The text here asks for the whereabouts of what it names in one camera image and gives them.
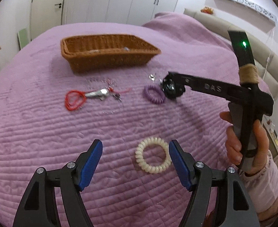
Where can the white patterned wall shelf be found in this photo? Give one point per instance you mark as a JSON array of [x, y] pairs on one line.
[[258, 9]]

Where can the orange plush toy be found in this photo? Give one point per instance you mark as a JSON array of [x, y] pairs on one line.
[[207, 10]]

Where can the white door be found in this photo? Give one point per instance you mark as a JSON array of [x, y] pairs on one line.
[[45, 14]]

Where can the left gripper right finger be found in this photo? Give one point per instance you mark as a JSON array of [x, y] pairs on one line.
[[233, 205]]

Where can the white wardrobe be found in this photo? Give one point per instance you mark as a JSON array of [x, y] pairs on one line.
[[133, 12]]

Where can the brown wicker basket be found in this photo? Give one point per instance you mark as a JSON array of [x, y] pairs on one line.
[[106, 51]]

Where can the purple quilted bedspread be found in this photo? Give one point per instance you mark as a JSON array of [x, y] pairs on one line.
[[45, 120]]

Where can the green board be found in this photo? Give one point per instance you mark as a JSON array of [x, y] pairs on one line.
[[23, 38]]

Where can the pink sleeve right forearm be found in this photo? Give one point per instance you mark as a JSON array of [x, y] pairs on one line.
[[263, 191]]

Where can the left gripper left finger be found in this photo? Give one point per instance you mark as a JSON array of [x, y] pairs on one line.
[[38, 204]]

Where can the person's right hand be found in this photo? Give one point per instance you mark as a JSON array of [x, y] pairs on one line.
[[234, 146]]

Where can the black hair claw clip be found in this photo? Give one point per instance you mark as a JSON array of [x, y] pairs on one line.
[[171, 89]]

